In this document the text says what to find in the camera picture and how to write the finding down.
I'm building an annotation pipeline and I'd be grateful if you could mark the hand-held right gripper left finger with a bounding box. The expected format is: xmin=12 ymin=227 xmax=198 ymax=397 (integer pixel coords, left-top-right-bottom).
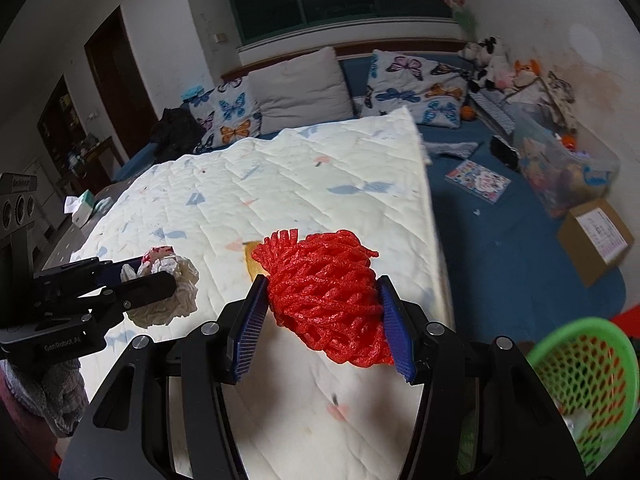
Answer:
xmin=67 ymin=274 xmax=271 ymax=480

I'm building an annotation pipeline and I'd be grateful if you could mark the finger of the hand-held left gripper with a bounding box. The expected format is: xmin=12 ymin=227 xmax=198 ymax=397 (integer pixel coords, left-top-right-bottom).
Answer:
xmin=32 ymin=256 xmax=151 ymax=293
xmin=75 ymin=272 xmax=178 ymax=328

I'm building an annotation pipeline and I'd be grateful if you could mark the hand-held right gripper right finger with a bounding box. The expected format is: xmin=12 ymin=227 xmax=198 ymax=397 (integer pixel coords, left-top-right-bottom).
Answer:
xmin=376 ymin=275 xmax=586 ymax=480

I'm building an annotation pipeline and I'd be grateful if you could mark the white tissue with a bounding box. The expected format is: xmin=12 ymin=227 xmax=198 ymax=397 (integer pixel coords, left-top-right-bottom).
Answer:
xmin=120 ymin=245 xmax=201 ymax=330

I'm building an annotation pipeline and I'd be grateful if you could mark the red foam fruit net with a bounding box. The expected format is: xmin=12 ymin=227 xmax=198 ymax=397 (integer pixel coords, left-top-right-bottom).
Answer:
xmin=250 ymin=229 xmax=396 ymax=367

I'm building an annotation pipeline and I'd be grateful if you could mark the green plastic basket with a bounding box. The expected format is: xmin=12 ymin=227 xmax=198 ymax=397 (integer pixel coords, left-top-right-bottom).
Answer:
xmin=526 ymin=316 xmax=640 ymax=478

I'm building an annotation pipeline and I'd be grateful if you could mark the tissue box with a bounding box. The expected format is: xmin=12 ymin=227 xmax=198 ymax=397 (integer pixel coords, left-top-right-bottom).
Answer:
xmin=62 ymin=190 xmax=113 ymax=223

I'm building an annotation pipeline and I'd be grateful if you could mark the cluttered wooden dresser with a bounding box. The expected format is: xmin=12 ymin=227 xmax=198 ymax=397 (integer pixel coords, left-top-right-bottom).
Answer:
xmin=60 ymin=135 xmax=126 ymax=196

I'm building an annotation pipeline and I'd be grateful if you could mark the blue bed sheet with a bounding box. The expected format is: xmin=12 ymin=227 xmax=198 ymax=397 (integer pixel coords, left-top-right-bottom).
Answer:
xmin=112 ymin=52 xmax=628 ymax=346

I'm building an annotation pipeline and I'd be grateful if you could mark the white quilted blanket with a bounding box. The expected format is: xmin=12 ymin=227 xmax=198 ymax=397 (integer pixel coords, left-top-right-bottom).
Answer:
xmin=70 ymin=107 xmax=453 ymax=480

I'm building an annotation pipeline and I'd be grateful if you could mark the black bag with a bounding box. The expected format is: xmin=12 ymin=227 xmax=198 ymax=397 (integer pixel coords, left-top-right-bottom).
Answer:
xmin=149 ymin=107 xmax=206 ymax=161

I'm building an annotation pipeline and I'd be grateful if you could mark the dark wooden cabinet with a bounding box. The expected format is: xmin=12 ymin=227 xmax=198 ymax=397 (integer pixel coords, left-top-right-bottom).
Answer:
xmin=36 ymin=74 xmax=88 ymax=158

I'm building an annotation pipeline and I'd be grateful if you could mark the colourful picture book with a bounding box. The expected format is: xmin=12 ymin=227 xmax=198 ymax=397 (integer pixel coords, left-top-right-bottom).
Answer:
xmin=444 ymin=159 xmax=513 ymax=207

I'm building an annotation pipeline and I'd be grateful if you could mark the patterned cloth strip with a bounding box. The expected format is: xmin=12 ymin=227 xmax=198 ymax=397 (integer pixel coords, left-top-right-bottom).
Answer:
xmin=425 ymin=141 xmax=483 ymax=159

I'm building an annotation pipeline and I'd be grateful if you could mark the butterfly print pillow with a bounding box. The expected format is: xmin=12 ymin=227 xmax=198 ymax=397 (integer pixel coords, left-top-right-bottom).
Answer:
xmin=362 ymin=49 xmax=471 ymax=111
xmin=192 ymin=76 xmax=263 ymax=153
xmin=415 ymin=92 xmax=463 ymax=128

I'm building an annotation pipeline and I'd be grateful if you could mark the cardboard box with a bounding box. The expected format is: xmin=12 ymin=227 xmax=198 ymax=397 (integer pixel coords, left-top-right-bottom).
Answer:
xmin=556 ymin=197 xmax=630 ymax=288

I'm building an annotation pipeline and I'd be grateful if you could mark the brown wooden door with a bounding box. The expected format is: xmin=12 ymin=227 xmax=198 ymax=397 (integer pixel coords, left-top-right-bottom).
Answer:
xmin=84 ymin=5 xmax=158 ymax=161

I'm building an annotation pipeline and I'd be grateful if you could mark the black pouch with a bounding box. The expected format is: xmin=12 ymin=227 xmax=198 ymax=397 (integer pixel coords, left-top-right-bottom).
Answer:
xmin=489 ymin=135 xmax=521 ymax=168

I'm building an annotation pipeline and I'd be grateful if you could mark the clear plastic storage bin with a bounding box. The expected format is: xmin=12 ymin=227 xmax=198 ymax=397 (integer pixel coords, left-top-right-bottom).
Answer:
xmin=512 ymin=112 xmax=621 ymax=218

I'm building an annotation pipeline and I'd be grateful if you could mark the red object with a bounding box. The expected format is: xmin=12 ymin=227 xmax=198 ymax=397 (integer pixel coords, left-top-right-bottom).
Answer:
xmin=612 ymin=302 xmax=640 ymax=333

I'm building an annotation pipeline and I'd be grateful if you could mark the patterned long case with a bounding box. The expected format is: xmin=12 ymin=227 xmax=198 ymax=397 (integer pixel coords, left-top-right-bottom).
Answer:
xmin=470 ymin=91 xmax=516 ymax=136

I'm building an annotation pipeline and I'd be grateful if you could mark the grey pillow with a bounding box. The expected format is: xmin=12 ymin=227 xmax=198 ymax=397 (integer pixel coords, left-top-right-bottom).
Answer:
xmin=247 ymin=46 xmax=356 ymax=133

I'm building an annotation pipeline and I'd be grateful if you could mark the cat print cushion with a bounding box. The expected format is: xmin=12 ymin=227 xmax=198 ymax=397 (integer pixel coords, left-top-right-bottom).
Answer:
xmin=542 ymin=71 xmax=577 ymax=133

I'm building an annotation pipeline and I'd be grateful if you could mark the black and white plush cow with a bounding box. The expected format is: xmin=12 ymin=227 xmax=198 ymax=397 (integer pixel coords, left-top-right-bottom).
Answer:
xmin=460 ymin=36 xmax=516 ymax=93

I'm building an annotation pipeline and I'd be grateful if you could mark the orange fox plush toy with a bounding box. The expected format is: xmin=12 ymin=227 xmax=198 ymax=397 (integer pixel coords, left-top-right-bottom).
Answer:
xmin=512 ymin=59 xmax=543 ymax=88

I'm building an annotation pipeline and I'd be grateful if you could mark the dark window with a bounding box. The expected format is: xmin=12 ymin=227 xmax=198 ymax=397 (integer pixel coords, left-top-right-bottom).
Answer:
xmin=225 ymin=0 xmax=458 ymax=46

